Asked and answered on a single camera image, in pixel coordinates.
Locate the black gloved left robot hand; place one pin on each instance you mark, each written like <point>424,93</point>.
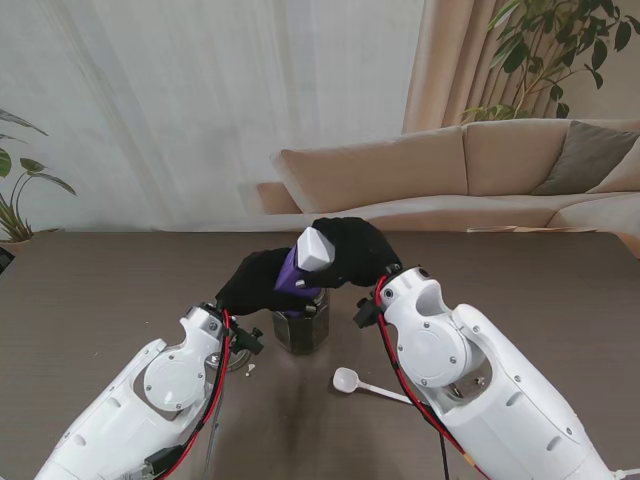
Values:
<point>250,285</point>

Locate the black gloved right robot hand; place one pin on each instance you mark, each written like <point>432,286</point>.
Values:
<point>360,250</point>

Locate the purple square coffee jar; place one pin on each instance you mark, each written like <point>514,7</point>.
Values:
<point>287,277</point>

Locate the white square jar lid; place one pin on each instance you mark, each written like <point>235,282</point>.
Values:
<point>312,250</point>

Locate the glass jar of coffee beans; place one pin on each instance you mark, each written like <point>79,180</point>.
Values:
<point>300,335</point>

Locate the clear glass jar lid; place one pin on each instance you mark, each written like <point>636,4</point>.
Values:
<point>241,361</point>

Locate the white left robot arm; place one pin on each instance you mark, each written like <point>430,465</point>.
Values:
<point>165,385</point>

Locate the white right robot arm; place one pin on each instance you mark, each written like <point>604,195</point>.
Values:
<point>450,350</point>

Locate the white paper scrap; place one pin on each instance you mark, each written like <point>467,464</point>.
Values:
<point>250,369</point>

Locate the beige sofa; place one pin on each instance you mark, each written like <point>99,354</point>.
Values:
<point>400,165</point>

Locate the white plastic spoon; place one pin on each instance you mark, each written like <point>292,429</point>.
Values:
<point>345,379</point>

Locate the white sheer curtain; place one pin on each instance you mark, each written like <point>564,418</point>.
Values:
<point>200,100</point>

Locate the beige curtain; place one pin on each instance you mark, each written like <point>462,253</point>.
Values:
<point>450,60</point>

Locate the tan plant pot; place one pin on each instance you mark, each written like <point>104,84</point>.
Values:
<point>15,246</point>

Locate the grey sofa cushion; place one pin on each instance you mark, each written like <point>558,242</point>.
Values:
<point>585,155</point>

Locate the dark flat screen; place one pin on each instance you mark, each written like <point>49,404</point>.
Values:
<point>5,257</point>

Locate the broad leaf green plant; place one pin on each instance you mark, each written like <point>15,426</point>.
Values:
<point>34,165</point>

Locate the tall leafy green plant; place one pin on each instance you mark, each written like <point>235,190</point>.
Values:
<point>517,55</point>

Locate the beige sofa cushion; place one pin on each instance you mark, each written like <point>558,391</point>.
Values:
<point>625,175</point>

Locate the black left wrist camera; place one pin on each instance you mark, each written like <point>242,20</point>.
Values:
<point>250,342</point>

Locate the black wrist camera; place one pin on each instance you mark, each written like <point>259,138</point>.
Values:
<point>367,315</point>
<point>250,342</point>

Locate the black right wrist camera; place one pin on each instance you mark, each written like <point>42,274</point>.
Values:
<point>367,315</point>

